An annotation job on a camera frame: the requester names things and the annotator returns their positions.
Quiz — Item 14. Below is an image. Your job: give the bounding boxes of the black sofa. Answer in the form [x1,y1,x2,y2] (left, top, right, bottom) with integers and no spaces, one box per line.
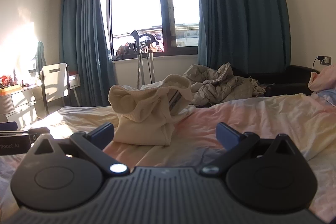
[231,65,321,97]

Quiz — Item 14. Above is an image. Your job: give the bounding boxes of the black charger with cable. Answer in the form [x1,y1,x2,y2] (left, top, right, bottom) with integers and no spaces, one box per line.
[312,55,324,71]

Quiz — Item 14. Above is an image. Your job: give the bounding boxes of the cream knitted cloth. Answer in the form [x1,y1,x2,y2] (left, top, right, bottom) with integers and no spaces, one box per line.
[251,77,267,97]

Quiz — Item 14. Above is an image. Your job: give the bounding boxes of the orange tray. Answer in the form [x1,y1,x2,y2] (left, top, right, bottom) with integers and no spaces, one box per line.
[0,85,22,96]

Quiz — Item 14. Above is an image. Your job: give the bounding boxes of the white desk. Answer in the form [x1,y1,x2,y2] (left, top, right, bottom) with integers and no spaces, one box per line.
[0,73,80,122]

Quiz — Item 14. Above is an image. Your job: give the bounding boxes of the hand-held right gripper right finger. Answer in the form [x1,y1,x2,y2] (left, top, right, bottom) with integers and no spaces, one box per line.
[198,122,302,176]

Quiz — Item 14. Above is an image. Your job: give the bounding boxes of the garment steamer stand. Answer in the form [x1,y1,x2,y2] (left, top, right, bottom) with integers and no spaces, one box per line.
[130,29,160,89]

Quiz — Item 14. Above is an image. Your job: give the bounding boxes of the cream knit garment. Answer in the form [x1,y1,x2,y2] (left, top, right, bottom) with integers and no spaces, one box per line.
[108,74,196,146]

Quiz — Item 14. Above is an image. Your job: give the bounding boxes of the green cloth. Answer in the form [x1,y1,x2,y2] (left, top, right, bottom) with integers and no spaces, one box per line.
[35,41,47,67]

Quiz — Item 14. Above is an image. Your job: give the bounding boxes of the dark framed window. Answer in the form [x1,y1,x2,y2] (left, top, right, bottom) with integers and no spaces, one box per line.
[104,0,200,58]

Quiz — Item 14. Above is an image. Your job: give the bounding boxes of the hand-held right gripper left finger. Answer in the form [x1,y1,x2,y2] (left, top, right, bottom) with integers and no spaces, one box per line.
[26,122,130,176]

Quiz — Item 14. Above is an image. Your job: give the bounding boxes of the wall socket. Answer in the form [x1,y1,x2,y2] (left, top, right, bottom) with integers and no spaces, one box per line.
[316,55,332,65]

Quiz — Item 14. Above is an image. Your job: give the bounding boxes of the teal curtain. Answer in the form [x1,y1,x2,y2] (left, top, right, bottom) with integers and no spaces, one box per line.
[194,0,292,75]
[60,0,117,107]

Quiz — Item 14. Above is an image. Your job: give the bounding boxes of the white ribbed round container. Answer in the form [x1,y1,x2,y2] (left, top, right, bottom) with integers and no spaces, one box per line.
[0,94,15,114]

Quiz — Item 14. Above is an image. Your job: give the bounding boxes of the grey quilted jacket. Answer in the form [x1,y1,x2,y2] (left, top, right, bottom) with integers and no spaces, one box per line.
[182,63,260,106]

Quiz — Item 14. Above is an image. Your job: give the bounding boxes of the pink pillow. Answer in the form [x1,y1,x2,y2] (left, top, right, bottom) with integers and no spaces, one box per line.
[308,65,336,94]

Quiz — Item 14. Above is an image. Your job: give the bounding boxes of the white chair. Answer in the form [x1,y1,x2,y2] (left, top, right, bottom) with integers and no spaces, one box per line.
[39,63,70,115]

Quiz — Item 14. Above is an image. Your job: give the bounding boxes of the red flower decoration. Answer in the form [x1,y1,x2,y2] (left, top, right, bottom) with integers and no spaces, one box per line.
[0,74,17,88]

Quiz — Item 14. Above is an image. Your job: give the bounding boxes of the pastel bed sheet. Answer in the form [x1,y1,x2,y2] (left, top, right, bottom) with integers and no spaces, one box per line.
[0,93,336,224]

